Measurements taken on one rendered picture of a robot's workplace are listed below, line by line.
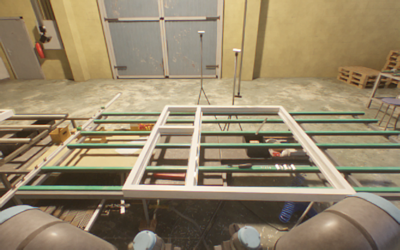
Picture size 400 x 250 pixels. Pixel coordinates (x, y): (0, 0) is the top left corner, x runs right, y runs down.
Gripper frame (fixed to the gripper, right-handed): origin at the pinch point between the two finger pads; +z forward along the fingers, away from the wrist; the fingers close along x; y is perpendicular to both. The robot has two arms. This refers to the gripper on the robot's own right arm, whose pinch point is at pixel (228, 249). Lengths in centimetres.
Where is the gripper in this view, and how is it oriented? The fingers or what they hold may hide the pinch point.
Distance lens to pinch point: 132.0
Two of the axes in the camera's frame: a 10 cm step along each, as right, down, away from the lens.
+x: 9.7, 0.0, 2.2
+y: 1.4, 7.7, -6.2
